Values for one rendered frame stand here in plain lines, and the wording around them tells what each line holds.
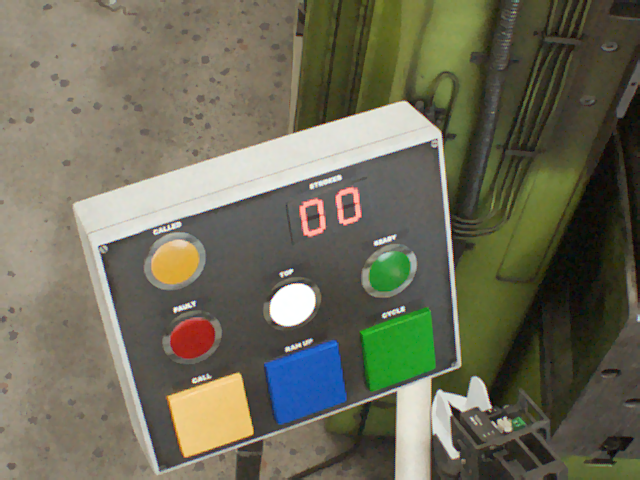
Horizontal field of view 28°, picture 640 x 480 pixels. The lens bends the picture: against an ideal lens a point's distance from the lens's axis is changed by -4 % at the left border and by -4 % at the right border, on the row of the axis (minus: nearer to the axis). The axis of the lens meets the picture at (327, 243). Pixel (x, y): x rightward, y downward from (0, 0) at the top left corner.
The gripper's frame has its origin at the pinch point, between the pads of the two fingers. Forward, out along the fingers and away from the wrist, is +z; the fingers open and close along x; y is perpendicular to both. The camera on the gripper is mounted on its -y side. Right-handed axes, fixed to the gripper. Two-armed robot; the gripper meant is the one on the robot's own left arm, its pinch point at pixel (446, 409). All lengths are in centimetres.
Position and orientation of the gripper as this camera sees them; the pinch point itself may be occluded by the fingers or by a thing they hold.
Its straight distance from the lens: 123.0
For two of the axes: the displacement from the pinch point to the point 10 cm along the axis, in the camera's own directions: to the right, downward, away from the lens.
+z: -3.8, -4.6, 8.0
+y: -1.2, -8.3, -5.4
